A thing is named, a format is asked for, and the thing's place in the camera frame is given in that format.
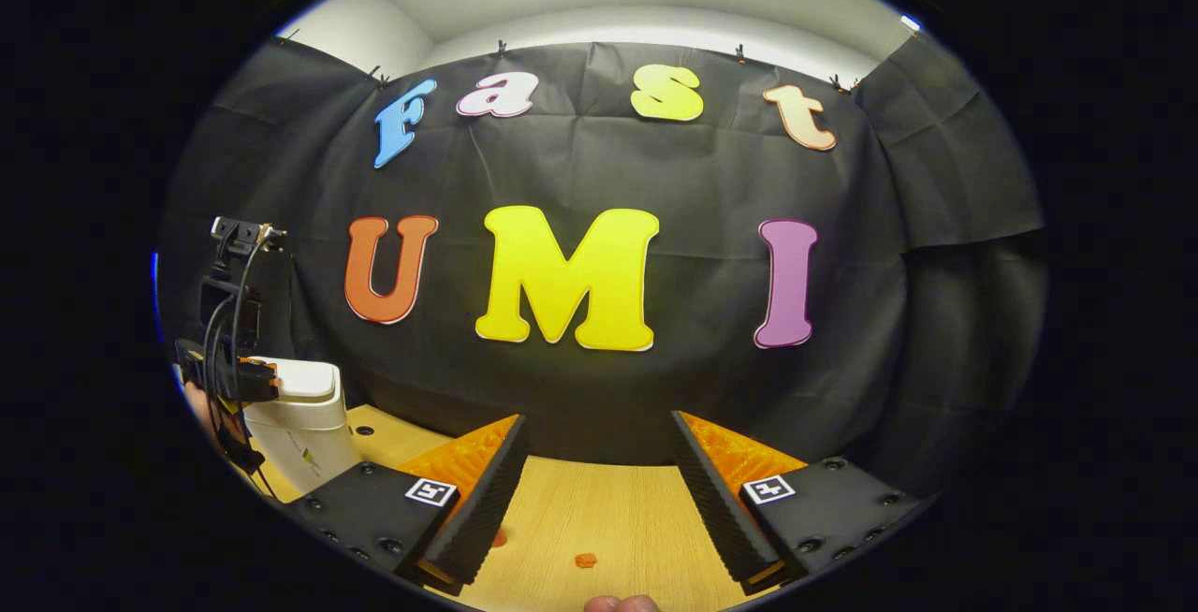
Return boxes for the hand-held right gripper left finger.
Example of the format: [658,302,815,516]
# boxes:
[284,413,530,597]

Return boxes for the black backdrop cloth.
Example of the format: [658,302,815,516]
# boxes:
[157,32,1047,501]

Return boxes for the white desktop garbage bin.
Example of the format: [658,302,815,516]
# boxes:
[240,356,363,503]

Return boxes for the black cable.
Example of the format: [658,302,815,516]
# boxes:
[200,296,235,444]
[227,233,280,501]

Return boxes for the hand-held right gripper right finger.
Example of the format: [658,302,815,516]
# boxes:
[669,410,929,596]

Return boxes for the wooden desktop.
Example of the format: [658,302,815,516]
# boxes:
[251,403,815,612]

